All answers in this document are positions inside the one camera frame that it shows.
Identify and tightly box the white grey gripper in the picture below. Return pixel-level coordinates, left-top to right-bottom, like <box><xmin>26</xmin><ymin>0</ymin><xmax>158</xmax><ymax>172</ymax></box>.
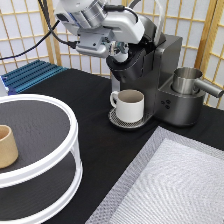
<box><xmin>75</xmin><ymin>7</ymin><xmax>145</xmax><ymax>58</ymax></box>

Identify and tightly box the grey pod coffee machine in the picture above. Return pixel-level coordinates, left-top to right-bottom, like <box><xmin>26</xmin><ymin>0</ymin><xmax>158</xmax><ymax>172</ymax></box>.
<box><xmin>106</xmin><ymin>15</ymin><xmax>205</xmax><ymax>130</ymax></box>

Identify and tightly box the white coffee pod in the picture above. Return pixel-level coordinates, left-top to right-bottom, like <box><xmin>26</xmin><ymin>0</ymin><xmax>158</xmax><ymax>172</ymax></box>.
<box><xmin>112</xmin><ymin>49</ymin><xmax>128</xmax><ymax>63</ymax></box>

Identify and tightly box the white ceramic coffee mug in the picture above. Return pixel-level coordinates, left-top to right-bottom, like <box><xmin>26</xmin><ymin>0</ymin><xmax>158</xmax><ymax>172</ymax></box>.
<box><xmin>110</xmin><ymin>89</ymin><xmax>144</xmax><ymax>123</ymax></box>

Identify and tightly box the steel milk frother pitcher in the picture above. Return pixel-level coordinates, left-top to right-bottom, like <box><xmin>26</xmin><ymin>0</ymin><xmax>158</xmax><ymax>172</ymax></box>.
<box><xmin>172</xmin><ymin>67</ymin><xmax>224</xmax><ymax>98</ymax></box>

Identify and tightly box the grey woven placemat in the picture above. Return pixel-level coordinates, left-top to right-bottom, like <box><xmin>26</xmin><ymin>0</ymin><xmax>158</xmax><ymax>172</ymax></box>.
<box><xmin>85</xmin><ymin>127</ymin><xmax>224</xmax><ymax>224</ymax></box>

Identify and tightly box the white two-tier round shelf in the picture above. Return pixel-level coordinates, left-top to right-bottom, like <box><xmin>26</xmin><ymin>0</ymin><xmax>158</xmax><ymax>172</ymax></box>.
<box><xmin>0</xmin><ymin>94</ymin><xmax>83</xmax><ymax>224</ymax></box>

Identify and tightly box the tan paper cup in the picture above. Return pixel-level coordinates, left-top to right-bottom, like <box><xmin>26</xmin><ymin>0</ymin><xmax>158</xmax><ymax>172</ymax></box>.
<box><xmin>0</xmin><ymin>125</ymin><xmax>18</xmax><ymax>169</ymax></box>

